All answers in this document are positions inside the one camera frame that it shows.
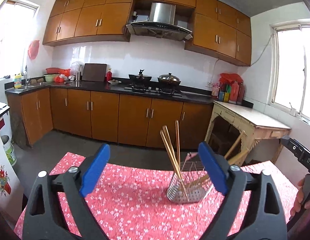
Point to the red bottle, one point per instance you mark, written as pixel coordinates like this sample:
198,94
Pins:
109,75

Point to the yellow dish soap bottle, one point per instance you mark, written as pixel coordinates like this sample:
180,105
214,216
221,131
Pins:
18,81

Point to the cream wooden side table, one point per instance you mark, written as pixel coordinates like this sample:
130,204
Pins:
253,126

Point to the bottles and red bag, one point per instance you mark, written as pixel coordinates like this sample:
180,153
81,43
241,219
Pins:
229,88

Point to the brown cutting board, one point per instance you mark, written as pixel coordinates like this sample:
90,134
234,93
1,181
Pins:
94,72

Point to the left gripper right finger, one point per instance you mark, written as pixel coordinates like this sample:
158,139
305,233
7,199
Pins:
264,217

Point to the lidded steel pot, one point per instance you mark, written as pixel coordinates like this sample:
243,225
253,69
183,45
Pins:
169,80

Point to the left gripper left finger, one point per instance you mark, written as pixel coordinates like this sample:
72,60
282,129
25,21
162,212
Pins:
44,218

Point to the upper wooden cabinets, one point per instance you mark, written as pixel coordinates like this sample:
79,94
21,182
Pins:
210,27

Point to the red hanging bag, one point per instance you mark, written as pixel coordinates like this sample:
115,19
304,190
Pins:
33,49

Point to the wooden cabinets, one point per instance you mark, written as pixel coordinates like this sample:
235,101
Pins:
210,27
106,116

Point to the window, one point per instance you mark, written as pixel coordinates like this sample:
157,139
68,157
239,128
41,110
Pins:
291,81
17,24

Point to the white paint bucket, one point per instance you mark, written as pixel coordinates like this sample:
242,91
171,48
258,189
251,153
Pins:
9,149

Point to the bamboo chopstick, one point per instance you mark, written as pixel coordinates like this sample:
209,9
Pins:
169,148
177,142
176,191
231,161

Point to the left window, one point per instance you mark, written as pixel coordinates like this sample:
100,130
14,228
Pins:
17,24

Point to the red floral tablecloth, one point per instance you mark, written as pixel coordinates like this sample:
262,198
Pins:
131,203

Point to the steel range hood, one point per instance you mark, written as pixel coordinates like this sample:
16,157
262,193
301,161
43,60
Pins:
160,20

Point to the right window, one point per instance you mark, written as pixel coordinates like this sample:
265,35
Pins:
291,81

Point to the wire utensil holder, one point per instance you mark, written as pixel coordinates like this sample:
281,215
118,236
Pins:
191,170

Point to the person right hand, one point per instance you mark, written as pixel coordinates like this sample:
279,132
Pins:
298,200

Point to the gas stove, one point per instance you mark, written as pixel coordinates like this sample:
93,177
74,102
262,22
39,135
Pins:
153,91

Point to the black wok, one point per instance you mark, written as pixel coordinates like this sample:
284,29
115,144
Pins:
140,79

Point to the lower wooden cabinets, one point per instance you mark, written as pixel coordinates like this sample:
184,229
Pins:
106,116

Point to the bowls and red bags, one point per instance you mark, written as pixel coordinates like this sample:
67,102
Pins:
57,75

